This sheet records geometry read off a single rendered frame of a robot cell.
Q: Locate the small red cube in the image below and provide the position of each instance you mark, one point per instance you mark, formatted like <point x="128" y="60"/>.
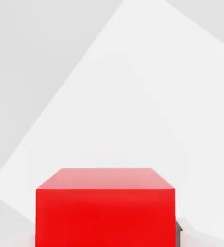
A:
<point x="105" y="216"/>

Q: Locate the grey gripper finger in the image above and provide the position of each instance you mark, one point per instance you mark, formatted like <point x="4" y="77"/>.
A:
<point x="178" y="234"/>

